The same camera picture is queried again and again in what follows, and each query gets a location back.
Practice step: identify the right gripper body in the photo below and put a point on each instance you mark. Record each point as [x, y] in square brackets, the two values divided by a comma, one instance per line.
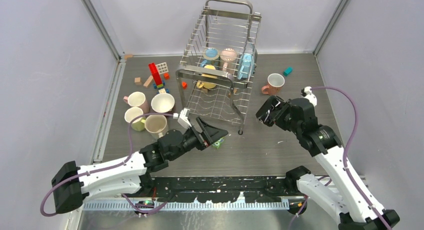
[283, 119]

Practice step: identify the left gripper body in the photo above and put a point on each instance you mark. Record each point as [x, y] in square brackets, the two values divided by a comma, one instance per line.
[192, 139]

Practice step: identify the salmon pink mug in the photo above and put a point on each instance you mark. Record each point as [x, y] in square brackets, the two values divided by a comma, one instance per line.
[275, 82]

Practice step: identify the beige cup tier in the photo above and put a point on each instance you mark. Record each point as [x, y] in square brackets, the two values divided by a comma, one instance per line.
[156, 125]

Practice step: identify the dark red mug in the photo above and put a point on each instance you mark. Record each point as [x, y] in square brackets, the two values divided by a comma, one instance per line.
[163, 103]

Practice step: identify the yellow mug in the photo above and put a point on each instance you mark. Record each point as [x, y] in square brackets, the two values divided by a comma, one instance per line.
[133, 117]

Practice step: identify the light pink mug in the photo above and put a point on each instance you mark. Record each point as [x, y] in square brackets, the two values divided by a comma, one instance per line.
[138, 99]

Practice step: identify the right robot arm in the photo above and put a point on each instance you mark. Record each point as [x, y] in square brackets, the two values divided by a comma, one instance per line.
[354, 207]

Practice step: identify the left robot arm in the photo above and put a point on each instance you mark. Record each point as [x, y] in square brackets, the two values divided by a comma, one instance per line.
[73, 185]

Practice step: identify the wooden block under rack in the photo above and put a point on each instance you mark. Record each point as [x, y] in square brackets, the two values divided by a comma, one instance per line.
[232, 92]

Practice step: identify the metal dish rack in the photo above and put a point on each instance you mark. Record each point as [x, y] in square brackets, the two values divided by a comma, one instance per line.
[221, 24]

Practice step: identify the green owl toy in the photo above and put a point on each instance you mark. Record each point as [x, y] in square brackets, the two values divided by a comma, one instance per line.
[218, 143]

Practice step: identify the teal block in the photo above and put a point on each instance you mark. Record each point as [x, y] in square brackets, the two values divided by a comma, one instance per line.
[287, 71]

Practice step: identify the yellow cup lower tier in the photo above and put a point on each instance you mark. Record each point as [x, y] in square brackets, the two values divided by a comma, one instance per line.
[205, 84]

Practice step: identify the light blue mug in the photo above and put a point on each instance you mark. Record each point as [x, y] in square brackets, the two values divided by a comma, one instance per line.
[246, 67]

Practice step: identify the orange small block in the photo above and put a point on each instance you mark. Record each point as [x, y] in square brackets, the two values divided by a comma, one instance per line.
[166, 76]

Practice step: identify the pink upside-down cup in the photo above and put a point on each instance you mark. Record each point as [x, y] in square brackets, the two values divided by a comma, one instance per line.
[228, 60]

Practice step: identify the red block tower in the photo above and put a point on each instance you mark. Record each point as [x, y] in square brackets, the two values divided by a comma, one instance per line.
[156, 76]

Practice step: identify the wooden stick block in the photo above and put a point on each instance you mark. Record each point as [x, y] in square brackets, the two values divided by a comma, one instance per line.
[149, 81]

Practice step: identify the white grid block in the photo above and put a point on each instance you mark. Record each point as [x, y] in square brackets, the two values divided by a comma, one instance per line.
[162, 68]

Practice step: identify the blue upside-down cup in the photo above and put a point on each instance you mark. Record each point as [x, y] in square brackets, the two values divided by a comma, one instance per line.
[210, 56]

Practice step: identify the wooden cube block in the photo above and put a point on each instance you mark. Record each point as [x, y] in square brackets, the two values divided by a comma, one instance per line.
[137, 81]

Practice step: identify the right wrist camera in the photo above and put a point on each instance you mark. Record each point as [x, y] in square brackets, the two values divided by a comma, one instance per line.
[308, 94]

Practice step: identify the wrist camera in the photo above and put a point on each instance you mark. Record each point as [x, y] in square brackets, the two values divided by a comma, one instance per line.
[308, 94]
[183, 118]

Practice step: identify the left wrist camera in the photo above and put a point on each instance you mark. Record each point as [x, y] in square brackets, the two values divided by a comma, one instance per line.
[183, 118]

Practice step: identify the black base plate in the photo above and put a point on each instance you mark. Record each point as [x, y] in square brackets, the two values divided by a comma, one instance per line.
[218, 189]

